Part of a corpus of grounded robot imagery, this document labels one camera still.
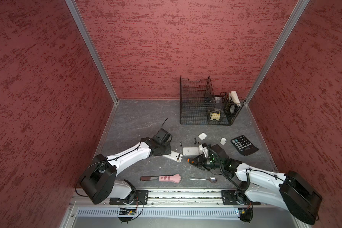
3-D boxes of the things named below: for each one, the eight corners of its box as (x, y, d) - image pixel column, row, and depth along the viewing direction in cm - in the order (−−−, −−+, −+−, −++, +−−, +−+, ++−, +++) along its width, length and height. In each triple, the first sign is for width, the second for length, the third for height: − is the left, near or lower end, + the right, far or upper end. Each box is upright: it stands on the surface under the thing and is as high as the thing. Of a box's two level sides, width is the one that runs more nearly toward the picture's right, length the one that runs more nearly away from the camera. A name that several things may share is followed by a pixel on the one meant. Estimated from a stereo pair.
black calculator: (245, 159, 91) (246, 157, 88) (229, 141, 99) (230, 139, 96) (256, 151, 94) (258, 149, 92) (241, 135, 102) (242, 133, 100)
